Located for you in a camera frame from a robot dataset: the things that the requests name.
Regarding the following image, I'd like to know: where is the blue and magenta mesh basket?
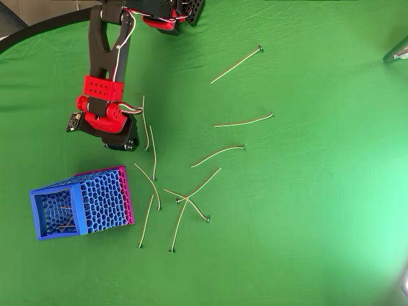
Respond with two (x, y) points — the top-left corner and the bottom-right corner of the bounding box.
(29, 164), (135, 242)

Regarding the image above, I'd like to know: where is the green table cloth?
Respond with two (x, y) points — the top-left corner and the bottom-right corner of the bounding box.
(0, 0), (408, 306)

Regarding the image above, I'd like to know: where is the dark office chair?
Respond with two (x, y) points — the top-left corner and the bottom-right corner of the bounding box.
(0, 3), (30, 38)

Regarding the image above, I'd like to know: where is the silver metal pole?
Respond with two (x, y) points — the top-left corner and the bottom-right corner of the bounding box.
(382, 34), (408, 63)

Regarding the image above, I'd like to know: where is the white red gripper cable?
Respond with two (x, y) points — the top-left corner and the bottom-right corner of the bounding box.
(118, 101), (144, 115)

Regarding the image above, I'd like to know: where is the white forearm cable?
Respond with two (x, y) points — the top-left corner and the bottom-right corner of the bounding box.
(112, 8), (137, 83)

